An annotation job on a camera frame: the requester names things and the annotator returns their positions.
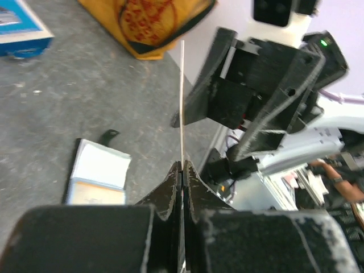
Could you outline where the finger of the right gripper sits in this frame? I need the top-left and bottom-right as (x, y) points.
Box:
(226, 49), (325, 162)
(183, 27), (237, 126)

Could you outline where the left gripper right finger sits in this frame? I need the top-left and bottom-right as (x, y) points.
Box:
(183, 161), (359, 272)

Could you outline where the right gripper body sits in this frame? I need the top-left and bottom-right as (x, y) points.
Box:
(207, 39), (316, 133)

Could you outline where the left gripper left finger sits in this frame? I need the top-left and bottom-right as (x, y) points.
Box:
(1, 162), (181, 272)

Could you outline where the gold VIP card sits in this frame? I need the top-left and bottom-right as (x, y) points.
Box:
(179, 40), (186, 272)
(69, 182), (125, 205)

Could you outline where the black card holder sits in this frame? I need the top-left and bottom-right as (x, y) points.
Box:
(62, 129), (131, 205)

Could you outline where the person forearm with watch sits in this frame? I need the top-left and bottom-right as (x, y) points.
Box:
(309, 160), (363, 203)

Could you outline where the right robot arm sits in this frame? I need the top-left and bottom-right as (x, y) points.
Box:
(171, 27), (363, 185)

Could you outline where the yellow canvas tote bag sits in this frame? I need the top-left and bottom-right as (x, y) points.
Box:
(79, 0), (218, 60)

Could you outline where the blue white box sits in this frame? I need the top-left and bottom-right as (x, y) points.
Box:
(1, 0), (54, 59)

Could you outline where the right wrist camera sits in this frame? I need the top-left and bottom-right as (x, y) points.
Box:
(247, 1), (320, 48)

